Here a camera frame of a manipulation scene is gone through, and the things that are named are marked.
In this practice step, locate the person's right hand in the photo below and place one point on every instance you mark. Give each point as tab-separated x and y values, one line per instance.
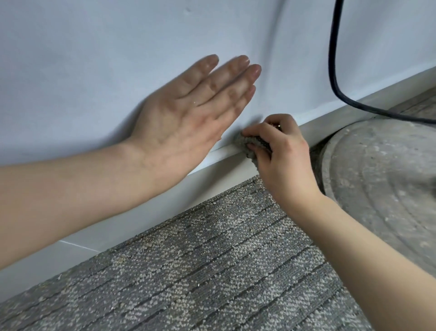
289	160

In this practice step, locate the person's left hand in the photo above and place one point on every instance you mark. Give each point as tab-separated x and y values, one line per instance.
170	129

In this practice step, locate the person's left little finger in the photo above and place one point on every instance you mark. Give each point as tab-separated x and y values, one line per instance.
197	71

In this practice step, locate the person's right thumb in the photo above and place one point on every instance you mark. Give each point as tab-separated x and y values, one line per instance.
259	155

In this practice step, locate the person's left middle finger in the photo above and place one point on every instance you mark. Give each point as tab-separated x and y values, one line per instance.
238	85

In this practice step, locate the grey steel wool scouring pad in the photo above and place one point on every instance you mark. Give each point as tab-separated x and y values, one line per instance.
244	144

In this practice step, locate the person's left forearm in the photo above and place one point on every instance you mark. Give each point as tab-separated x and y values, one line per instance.
61	201

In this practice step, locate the person's right forearm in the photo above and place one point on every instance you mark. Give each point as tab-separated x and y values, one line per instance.
364	266

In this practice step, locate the grey round dusty base plate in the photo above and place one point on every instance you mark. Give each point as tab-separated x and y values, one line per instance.
385	184

